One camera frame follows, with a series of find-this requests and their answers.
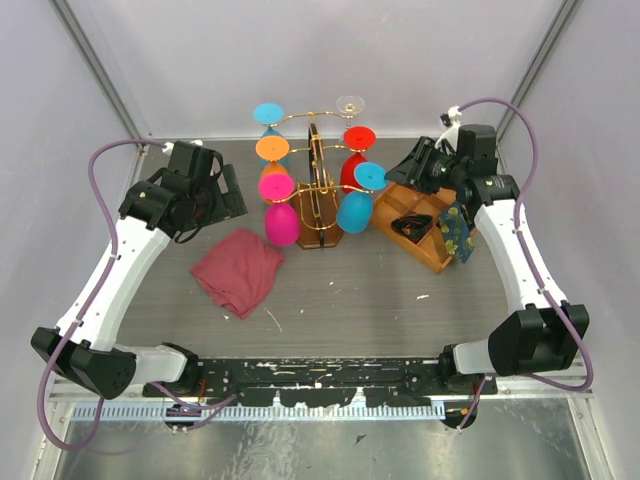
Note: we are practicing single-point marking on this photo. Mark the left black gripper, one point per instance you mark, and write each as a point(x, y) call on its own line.
point(230, 204)

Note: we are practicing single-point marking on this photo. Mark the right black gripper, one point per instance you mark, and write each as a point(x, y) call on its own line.
point(408, 172)

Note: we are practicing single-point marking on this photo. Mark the pink wine glass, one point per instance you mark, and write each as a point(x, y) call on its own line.
point(281, 221)

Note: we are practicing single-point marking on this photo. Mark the blue wine glass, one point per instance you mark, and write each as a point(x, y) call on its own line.
point(267, 115)
point(357, 207)

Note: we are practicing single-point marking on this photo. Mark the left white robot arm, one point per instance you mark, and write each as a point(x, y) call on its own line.
point(83, 347)

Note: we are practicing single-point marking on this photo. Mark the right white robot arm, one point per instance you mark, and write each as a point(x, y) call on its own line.
point(543, 330)

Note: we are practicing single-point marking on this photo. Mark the red wine glass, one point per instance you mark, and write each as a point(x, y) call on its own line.
point(358, 139)

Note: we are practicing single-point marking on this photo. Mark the orange wine glass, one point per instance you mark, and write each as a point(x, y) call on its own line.
point(272, 149)

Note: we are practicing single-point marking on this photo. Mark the clear wine glass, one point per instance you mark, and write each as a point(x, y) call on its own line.
point(349, 107)

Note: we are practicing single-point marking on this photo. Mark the wooden compartment tray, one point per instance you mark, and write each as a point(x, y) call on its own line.
point(397, 201)

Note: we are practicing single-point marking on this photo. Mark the black rolled tie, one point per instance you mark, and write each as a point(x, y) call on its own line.
point(412, 227)

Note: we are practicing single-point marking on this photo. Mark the blue floral folded tie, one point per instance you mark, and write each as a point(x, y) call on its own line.
point(456, 232)

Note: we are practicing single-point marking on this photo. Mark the dark red cloth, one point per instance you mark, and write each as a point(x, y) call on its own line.
point(239, 272)

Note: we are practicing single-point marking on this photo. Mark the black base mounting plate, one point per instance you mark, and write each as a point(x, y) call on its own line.
point(322, 382)

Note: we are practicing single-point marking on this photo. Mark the gold wire wine glass rack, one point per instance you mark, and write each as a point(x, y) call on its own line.
point(316, 201)

